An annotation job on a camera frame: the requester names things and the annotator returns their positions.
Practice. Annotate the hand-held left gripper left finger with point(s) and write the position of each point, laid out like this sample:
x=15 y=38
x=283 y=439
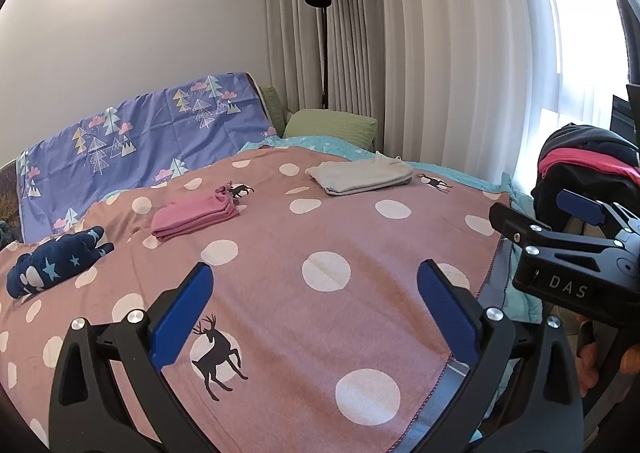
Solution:
x=182 y=315

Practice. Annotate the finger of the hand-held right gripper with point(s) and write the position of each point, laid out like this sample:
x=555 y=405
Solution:
x=520 y=225
x=580 y=205

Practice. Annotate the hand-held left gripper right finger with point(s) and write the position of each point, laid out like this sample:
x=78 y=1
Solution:
x=445 y=313

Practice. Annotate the grey t-shirt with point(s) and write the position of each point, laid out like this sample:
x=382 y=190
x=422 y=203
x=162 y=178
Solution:
x=355 y=178

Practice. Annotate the dark clothes pile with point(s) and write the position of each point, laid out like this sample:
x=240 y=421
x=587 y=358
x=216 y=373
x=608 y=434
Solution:
x=585 y=138

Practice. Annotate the person's right hand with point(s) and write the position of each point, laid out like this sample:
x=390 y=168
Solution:
x=589 y=353

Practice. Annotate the bright pink garment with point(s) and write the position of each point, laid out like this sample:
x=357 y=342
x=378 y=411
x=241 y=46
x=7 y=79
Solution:
x=590 y=160

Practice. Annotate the pink folded garment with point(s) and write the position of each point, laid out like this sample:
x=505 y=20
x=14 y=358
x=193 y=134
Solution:
x=195 y=215

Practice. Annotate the navy star-print garment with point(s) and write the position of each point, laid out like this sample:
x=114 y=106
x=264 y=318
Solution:
x=55 y=263

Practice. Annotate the pink polka-dot blanket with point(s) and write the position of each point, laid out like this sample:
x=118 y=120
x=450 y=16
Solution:
x=300 y=233

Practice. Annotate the white sheer curtain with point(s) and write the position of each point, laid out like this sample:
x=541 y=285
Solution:
x=475 y=58

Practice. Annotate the purple tree-print sheet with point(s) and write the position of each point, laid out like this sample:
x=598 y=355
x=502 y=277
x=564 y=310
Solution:
x=150 y=133

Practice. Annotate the green pillow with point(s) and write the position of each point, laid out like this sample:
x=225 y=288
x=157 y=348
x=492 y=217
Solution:
x=272 y=108
x=330 y=130

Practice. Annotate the dark printed headboard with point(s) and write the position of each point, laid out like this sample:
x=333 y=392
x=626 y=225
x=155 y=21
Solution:
x=7 y=193

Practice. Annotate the beige curtain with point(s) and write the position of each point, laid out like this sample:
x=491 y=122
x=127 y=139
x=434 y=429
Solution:
x=345 y=33

